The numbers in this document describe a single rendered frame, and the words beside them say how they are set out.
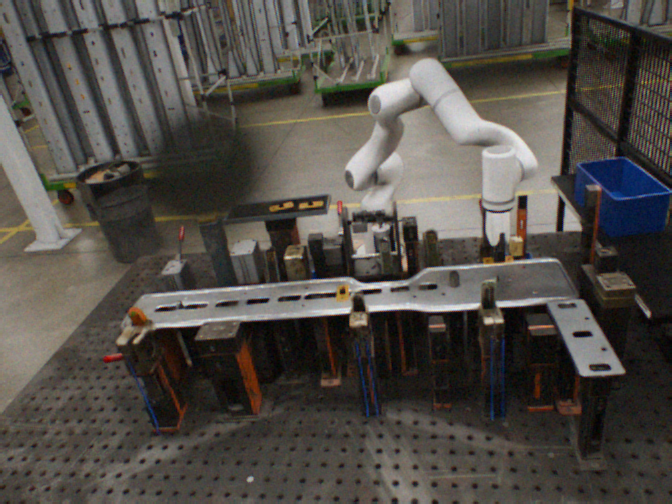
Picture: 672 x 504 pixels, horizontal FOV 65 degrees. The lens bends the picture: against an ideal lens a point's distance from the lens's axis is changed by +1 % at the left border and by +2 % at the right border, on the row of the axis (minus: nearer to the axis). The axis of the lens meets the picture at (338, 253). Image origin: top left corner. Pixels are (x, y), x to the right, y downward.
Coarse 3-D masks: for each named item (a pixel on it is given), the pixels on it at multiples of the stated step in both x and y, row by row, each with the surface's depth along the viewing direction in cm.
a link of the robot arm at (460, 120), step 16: (448, 96) 144; (448, 112) 144; (464, 112) 142; (448, 128) 145; (464, 128) 141; (480, 128) 141; (496, 128) 142; (464, 144) 144; (480, 144) 146; (496, 144) 145; (512, 144) 142; (528, 160) 139; (528, 176) 141
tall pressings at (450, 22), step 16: (448, 0) 737; (464, 0) 727; (480, 0) 723; (496, 0) 745; (512, 0) 741; (544, 0) 735; (448, 16) 746; (464, 16) 736; (480, 16) 731; (496, 16) 754; (512, 16) 750; (544, 16) 743; (448, 32) 755; (464, 32) 745; (480, 32) 741; (496, 32) 763; (512, 32) 760; (544, 32) 749; (448, 48) 764; (464, 48) 755; (480, 48) 750; (496, 48) 773
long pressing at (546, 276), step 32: (224, 288) 175; (256, 288) 173; (288, 288) 170; (320, 288) 167; (352, 288) 165; (384, 288) 162; (416, 288) 160; (448, 288) 157; (480, 288) 155; (512, 288) 153; (544, 288) 151; (128, 320) 168; (160, 320) 165; (192, 320) 162; (224, 320) 161; (256, 320) 159
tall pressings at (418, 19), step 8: (416, 0) 984; (432, 0) 980; (416, 8) 990; (432, 8) 985; (416, 16) 996; (432, 16) 991; (440, 16) 1004; (416, 24) 1002; (432, 24) 998; (416, 32) 1008
